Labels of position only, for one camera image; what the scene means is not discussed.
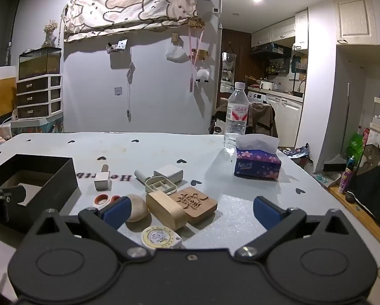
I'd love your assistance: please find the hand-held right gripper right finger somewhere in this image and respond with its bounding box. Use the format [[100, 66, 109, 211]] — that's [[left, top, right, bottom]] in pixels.
[[234, 196, 359, 262]]

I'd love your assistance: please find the clear plastic water bottle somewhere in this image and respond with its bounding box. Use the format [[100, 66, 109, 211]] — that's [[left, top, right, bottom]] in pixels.
[[224, 82, 250, 153]]

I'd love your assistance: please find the white wall cabinet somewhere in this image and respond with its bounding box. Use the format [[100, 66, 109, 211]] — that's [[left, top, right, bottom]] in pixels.
[[332, 0, 378, 45]]

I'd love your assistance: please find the red and white tape roll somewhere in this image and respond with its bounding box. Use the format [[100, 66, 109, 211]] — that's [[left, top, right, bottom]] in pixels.
[[94, 193, 121, 209]]

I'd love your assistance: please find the oval wooden box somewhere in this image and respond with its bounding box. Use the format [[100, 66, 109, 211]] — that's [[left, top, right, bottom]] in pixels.
[[145, 191, 188, 231]]

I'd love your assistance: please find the dried flower bouquet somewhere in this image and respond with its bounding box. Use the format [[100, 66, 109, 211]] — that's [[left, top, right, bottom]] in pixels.
[[43, 19, 59, 48]]

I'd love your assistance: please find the black printed board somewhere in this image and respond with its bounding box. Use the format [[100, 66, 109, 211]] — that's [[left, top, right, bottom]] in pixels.
[[348, 142, 380, 230]]

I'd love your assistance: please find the glass fish tank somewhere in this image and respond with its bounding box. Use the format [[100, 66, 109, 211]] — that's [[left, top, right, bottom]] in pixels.
[[18, 47, 63, 81]]

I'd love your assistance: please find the printed cloth on wall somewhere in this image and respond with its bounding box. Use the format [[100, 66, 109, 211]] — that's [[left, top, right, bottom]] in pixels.
[[64, 0, 200, 43]]

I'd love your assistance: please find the round white tape measure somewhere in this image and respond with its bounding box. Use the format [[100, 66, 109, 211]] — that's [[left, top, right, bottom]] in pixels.
[[141, 225, 183, 250]]

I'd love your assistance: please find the small white block wooden handle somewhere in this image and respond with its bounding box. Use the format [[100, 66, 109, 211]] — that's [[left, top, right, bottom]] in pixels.
[[94, 164, 111, 191]]

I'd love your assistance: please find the white plastic cookie cutter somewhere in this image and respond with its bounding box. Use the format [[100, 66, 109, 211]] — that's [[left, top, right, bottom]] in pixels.
[[144, 176, 178, 194]]

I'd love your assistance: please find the purple floral tissue pack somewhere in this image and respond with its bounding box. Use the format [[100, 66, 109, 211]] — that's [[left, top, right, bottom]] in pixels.
[[234, 134, 282, 180]]

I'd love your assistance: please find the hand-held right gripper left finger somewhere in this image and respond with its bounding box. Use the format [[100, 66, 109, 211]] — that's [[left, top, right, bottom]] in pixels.
[[25, 196, 148, 263]]

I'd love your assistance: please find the green bag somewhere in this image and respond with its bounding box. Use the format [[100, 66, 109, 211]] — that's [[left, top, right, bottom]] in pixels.
[[345, 132, 364, 156]]

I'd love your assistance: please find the spray can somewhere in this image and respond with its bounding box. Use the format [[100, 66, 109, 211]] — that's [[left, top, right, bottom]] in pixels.
[[337, 155, 356, 194]]

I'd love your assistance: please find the beige oval stone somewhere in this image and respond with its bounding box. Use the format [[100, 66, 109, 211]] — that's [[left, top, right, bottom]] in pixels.
[[125, 194, 149, 223]]

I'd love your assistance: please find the chair with brown jacket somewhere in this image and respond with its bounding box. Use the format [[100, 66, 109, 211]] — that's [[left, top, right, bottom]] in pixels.
[[211, 101, 278, 138]]

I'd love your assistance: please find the black cardboard box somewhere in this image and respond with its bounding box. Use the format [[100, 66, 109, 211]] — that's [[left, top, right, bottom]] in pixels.
[[0, 154, 79, 233]]

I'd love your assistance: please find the carved wooden block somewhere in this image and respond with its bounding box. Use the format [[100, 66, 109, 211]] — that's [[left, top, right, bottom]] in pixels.
[[171, 187, 218, 225]]

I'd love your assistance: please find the hanging white bag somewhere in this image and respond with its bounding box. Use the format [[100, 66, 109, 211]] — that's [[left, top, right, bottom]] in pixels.
[[166, 44, 189, 63]]

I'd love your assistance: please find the white power adapter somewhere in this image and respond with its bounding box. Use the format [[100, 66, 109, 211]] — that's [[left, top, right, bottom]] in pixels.
[[153, 164, 184, 184]]

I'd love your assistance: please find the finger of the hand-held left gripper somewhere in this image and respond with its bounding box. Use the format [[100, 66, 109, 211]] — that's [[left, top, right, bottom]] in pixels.
[[1, 186, 27, 206]]

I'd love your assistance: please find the white plastic drawer unit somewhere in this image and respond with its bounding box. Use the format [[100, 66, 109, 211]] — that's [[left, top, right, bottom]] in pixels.
[[16, 74, 64, 120]]

